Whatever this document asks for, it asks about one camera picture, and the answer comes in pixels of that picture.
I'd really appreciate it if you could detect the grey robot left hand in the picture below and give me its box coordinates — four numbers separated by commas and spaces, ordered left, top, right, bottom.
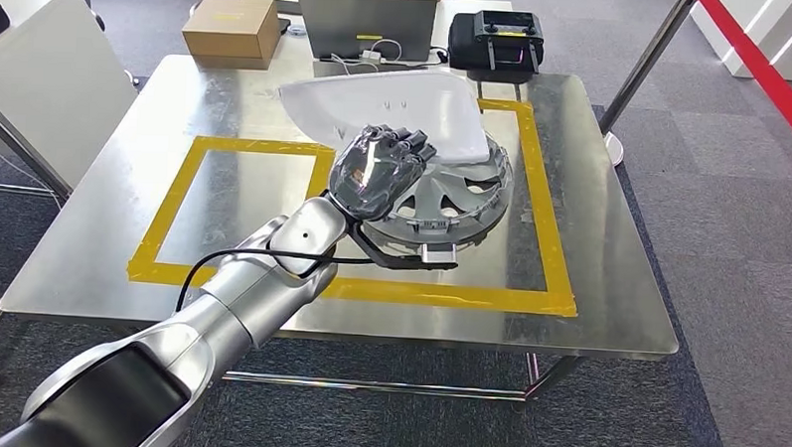
327, 122, 439, 224

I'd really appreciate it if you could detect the white plastic shell part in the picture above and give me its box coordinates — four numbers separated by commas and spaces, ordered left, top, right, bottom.
276, 64, 494, 167

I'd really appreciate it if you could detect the steel workbench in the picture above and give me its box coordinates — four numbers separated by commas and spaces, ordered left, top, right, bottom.
0, 48, 691, 417

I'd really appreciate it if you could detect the grey wheel hubcap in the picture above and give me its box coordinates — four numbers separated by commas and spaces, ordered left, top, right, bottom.
361, 128, 518, 260

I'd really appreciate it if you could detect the grey laptop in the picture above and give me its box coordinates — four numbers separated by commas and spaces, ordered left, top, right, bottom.
295, 0, 439, 65

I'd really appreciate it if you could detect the black carry case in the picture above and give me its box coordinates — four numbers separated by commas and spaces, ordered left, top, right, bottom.
447, 10, 548, 85

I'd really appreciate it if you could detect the large yellow tape square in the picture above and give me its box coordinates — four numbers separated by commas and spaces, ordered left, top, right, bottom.
302, 92, 586, 319

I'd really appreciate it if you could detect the black remote controller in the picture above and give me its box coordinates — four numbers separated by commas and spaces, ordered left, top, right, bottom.
472, 9, 547, 75

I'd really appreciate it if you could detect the small yellow tape square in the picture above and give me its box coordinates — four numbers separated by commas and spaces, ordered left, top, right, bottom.
126, 132, 337, 292

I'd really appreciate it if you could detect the brown cardboard box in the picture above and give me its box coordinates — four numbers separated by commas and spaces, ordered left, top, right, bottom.
180, 0, 284, 73

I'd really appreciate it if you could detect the white desk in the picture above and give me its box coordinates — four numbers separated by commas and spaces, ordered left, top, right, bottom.
0, 0, 141, 205

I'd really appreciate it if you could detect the red barrier belt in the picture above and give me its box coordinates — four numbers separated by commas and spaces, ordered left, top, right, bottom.
691, 0, 792, 162

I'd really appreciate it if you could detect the black left wrist camera bracket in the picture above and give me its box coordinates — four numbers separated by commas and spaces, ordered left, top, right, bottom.
347, 220, 461, 273

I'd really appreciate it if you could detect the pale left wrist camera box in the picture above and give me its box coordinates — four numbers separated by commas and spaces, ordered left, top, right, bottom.
419, 242, 459, 264

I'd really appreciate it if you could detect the white charger cable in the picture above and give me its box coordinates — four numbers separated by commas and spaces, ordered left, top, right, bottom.
329, 37, 450, 80

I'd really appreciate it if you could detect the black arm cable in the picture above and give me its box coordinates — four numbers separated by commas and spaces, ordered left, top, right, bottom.
173, 243, 376, 321

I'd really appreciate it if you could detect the chrome stanchion post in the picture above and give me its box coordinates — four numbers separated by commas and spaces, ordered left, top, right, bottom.
595, 0, 699, 169

